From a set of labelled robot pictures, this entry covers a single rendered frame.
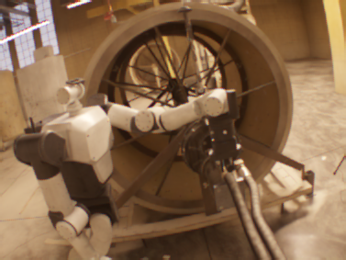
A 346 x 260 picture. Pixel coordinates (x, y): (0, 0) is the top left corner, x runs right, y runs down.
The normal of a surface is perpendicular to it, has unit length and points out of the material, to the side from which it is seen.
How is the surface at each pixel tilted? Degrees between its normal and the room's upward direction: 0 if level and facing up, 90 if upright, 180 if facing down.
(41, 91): 90
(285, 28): 90
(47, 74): 90
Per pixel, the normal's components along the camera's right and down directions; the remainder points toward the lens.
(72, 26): 0.07, 0.29
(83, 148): 0.53, 0.08
